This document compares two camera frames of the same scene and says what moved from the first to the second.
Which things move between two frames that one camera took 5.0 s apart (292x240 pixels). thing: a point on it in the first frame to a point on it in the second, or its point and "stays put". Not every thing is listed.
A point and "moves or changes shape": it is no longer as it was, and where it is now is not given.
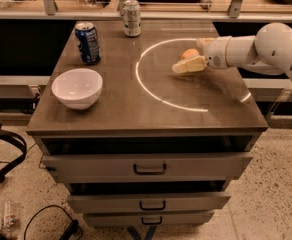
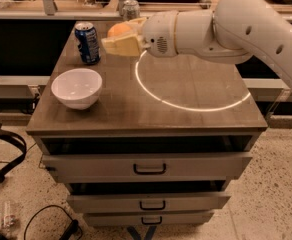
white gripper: [215, 53] to [158, 34]
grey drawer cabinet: [157, 148] stays put
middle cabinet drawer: [147, 203] stays put
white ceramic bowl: [77, 88] stays put
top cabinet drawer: [149, 167] stays put
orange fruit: [190, 53] moves or changes shape
